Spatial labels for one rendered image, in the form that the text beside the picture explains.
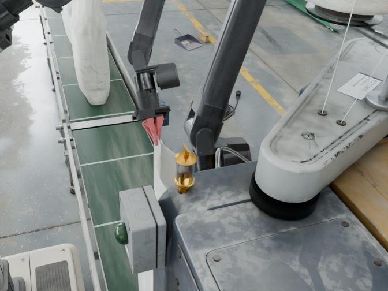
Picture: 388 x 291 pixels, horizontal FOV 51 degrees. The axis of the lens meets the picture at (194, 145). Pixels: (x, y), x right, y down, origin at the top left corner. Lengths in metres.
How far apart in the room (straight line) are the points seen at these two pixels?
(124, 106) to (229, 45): 1.83
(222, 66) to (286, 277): 0.42
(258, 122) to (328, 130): 2.64
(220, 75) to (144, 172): 1.32
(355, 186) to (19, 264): 1.53
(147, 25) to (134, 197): 0.70
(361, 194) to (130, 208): 0.31
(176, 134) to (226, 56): 2.22
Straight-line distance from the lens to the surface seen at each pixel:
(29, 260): 1.91
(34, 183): 2.65
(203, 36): 4.49
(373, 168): 0.68
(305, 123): 0.57
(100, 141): 2.26
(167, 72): 1.16
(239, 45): 0.77
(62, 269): 1.84
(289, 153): 0.51
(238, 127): 3.10
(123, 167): 2.08
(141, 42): 1.16
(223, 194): 0.55
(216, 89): 0.78
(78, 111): 2.53
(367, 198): 0.61
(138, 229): 0.51
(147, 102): 1.14
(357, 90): 0.69
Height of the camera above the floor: 1.71
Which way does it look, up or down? 37 degrees down
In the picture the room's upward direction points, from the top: 5 degrees clockwise
